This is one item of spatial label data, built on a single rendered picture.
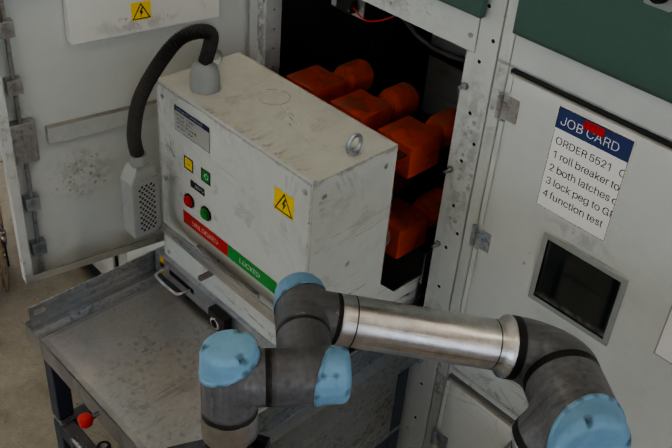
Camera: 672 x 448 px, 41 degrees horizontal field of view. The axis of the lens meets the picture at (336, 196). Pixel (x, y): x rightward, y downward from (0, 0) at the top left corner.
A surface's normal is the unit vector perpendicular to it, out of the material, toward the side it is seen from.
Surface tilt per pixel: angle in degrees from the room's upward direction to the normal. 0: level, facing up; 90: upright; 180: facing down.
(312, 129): 0
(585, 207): 90
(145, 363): 0
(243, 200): 90
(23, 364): 0
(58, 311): 90
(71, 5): 90
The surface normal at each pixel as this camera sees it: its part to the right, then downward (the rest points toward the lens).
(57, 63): 0.55, 0.51
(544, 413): -0.85, -0.36
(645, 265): -0.73, 0.35
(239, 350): 0.04, -0.87
